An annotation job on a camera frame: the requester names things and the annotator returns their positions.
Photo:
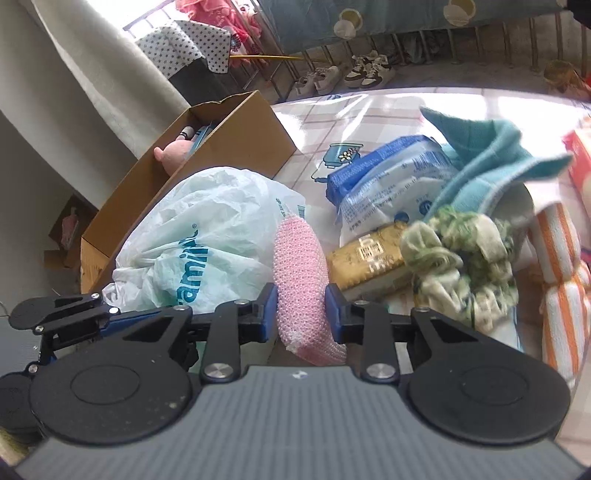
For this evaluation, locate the grey curtain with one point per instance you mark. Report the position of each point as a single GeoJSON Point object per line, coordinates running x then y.
{"type": "Point", "coordinates": [69, 69]}

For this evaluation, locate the blue white wipes packet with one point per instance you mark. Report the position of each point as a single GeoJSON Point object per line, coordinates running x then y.
{"type": "Point", "coordinates": [383, 184]}

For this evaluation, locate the blue flat packet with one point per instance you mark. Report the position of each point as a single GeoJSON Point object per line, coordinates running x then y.
{"type": "Point", "coordinates": [203, 134]}

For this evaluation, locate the white plastic shopping bag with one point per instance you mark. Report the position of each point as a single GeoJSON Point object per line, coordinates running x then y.
{"type": "Point", "coordinates": [194, 221]}

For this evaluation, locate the teal checked cloth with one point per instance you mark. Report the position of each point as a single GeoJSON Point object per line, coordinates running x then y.
{"type": "Point", "coordinates": [480, 152]}

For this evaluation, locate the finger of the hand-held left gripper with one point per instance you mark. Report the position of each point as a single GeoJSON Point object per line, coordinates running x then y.
{"type": "Point", "coordinates": [60, 311]}
{"type": "Point", "coordinates": [124, 323]}

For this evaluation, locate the green white scrunchie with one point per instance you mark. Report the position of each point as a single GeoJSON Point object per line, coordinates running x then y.
{"type": "Point", "coordinates": [443, 263]}

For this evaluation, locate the star printed cloth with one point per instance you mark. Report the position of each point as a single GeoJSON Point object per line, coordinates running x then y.
{"type": "Point", "coordinates": [184, 41]}

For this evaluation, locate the pair of sneakers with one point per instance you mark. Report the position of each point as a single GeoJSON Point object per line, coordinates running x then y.
{"type": "Point", "coordinates": [381, 74]}

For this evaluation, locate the pink mesh sponge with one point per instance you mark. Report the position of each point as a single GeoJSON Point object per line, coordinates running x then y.
{"type": "Point", "coordinates": [300, 258]}

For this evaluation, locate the gold foil packet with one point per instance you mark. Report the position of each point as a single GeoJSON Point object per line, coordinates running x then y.
{"type": "Point", "coordinates": [364, 263]}

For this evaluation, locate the printed blue blanket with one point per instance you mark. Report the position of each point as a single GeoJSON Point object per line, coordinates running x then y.
{"type": "Point", "coordinates": [392, 18]}

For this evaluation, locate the orange striped towel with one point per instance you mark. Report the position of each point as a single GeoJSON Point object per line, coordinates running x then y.
{"type": "Point", "coordinates": [558, 258]}

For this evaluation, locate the pink plush toy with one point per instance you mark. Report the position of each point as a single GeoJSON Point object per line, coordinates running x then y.
{"type": "Point", "coordinates": [178, 152]}

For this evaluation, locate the brown white sneaker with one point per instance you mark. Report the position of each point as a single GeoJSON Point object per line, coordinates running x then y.
{"type": "Point", "coordinates": [358, 74]}

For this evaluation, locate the pink hanging clothes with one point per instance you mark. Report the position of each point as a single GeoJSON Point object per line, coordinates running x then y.
{"type": "Point", "coordinates": [207, 14]}

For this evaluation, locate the yellow stick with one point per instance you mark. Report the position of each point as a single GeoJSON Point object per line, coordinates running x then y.
{"type": "Point", "coordinates": [268, 57]}

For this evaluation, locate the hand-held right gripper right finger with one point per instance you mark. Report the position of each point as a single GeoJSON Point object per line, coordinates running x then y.
{"type": "Point", "coordinates": [333, 318]}

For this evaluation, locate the pink wet wipes pack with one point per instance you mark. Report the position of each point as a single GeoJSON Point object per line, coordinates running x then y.
{"type": "Point", "coordinates": [581, 161]}

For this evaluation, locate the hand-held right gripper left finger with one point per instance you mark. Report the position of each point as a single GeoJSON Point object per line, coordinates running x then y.
{"type": "Point", "coordinates": [271, 318]}

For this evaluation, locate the amber shiny object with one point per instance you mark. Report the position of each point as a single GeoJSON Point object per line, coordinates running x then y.
{"type": "Point", "coordinates": [563, 76]}

